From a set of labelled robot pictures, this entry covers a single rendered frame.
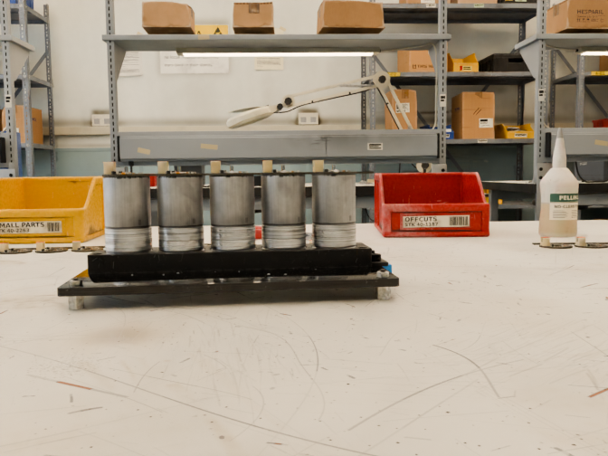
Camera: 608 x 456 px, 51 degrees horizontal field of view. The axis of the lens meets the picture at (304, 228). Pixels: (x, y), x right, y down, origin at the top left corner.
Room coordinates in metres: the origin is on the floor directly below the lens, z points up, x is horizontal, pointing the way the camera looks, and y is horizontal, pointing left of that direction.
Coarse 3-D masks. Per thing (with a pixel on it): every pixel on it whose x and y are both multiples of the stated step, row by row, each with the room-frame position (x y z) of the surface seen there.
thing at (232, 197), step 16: (224, 176) 0.33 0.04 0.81; (240, 176) 0.33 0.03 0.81; (224, 192) 0.33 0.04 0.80; (240, 192) 0.33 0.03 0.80; (224, 208) 0.33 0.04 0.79; (240, 208) 0.33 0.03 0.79; (224, 224) 0.33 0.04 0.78; (240, 224) 0.33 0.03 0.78; (224, 240) 0.33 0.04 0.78; (240, 240) 0.33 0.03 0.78
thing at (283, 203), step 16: (272, 176) 0.34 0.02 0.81; (288, 176) 0.34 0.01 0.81; (304, 176) 0.34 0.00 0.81; (272, 192) 0.34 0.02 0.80; (288, 192) 0.34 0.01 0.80; (304, 192) 0.34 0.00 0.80; (272, 208) 0.34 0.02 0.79; (288, 208) 0.34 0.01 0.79; (304, 208) 0.34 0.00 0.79; (272, 224) 0.34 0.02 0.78; (288, 224) 0.34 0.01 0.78; (304, 224) 0.34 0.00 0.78; (272, 240) 0.34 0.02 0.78; (288, 240) 0.34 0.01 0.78; (304, 240) 0.34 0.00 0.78
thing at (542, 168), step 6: (522, 48) 2.82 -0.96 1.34; (528, 48) 2.75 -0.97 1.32; (534, 48) 2.69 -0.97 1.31; (522, 54) 2.82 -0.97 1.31; (528, 54) 2.75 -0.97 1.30; (534, 54) 2.69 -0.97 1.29; (528, 60) 2.75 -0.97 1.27; (534, 60) 2.69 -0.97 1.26; (528, 66) 2.75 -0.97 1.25; (534, 66) 2.69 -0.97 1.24; (534, 72) 2.69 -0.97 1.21; (540, 168) 2.62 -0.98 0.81; (546, 168) 2.63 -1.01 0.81; (540, 174) 2.63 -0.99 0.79; (540, 180) 2.63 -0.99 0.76; (540, 198) 2.63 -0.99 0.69; (540, 204) 2.63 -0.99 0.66; (540, 210) 2.63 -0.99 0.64
